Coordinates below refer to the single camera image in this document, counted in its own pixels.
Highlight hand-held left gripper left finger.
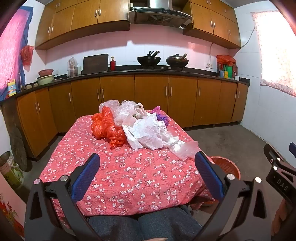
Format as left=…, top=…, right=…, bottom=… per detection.
left=25, top=153, right=101, bottom=241

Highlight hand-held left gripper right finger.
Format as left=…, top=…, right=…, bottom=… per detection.
left=195, top=152, right=271, bottom=241

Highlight red plastic basket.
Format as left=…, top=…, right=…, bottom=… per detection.
left=192, top=156, right=241, bottom=208

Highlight white paper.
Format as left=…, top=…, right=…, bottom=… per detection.
left=122, top=113, right=167, bottom=150

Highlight clear bubble plastic bag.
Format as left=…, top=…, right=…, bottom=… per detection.
left=99, top=100, right=121, bottom=114

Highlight purple plastic bag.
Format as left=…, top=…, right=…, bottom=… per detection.
left=153, top=105, right=169, bottom=127

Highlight person's right hand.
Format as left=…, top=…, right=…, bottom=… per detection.
left=272, top=199, right=287, bottom=235

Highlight red floral tablecloth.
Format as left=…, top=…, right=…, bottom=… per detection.
left=39, top=110, right=217, bottom=223

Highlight person's left leg in jeans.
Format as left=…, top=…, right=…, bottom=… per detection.
left=89, top=215, right=142, bottom=241

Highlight person's leg in jeans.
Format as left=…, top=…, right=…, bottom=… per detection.
left=89, top=215, right=142, bottom=241
left=139, top=205, right=203, bottom=241

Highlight person's right leg in jeans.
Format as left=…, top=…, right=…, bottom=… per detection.
left=139, top=205, right=203, bottom=241

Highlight round wooden board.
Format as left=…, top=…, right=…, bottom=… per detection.
left=9, top=125, right=33, bottom=172

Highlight printed plastic bucket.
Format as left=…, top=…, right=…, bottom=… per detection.
left=0, top=151, right=25, bottom=189

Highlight floral poster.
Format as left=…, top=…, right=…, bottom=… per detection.
left=0, top=192, right=25, bottom=237

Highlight wooden lower cabinets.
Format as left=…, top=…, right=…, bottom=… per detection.
left=16, top=75, right=250, bottom=161

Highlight floral window curtain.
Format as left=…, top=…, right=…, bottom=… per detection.
left=251, top=10, right=296, bottom=97

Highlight clear bag with jar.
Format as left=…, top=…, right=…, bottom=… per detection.
left=67, top=57, right=78, bottom=77

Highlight red bag on bottles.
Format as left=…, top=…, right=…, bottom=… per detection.
left=216, top=55, right=236, bottom=67

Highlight dark rectangular board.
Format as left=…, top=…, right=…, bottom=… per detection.
left=82, top=54, right=109, bottom=75

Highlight black kitchen countertop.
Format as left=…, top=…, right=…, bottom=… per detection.
left=15, top=65, right=251, bottom=98

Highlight yellow packet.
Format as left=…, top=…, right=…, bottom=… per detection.
left=7, top=79, right=16, bottom=97

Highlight gas stove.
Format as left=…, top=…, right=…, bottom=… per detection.
left=138, top=65, right=185, bottom=71

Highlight black wok with lid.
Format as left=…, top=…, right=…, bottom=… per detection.
left=166, top=53, right=189, bottom=69

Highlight black open wok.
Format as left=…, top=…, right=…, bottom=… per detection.
left=136, top=50, right=162, bottom=67

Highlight red hanging plastic bag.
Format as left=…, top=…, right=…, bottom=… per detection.
left=20, top=45, right=35, bottom=67

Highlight pink curtain with blue edge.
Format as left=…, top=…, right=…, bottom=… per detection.
left=0, top=6, right=34, bottom=101

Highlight steel range hood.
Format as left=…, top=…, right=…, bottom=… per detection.
left=129, top=0, right=193, bottom=29

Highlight white power cable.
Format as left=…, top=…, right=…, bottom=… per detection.
left=209, top=23, right=256, bottom=66

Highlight narrow wooden wall cabinets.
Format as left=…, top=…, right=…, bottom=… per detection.
left=183, top=0, right=242, bottom=49

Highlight wide wooden wall cabinets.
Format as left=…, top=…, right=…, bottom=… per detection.
left=35, top=0, right=130, bottom=50

